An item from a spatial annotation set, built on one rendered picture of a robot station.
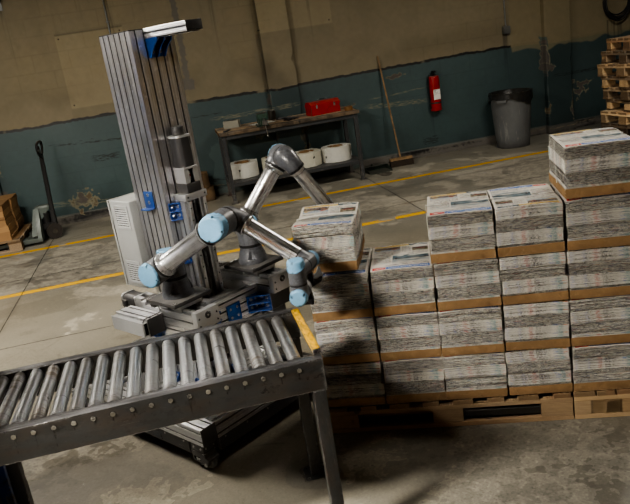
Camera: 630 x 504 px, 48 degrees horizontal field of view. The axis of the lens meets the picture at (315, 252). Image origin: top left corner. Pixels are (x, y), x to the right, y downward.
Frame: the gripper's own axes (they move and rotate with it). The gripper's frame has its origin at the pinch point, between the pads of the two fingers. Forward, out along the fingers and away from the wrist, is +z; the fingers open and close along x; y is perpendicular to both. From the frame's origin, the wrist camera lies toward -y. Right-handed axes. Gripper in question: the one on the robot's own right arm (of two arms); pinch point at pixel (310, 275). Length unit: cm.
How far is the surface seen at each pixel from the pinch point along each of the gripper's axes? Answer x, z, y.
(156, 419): 42, -98, -13
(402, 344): -38, 3, -39
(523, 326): -94, 3, -35
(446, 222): -63, 3, 18
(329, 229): -11.2, 3.2, 19.9
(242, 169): 173, 572, -50
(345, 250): -17.2, 3.0, 9.3
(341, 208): -14.5, 30.0, 22.3
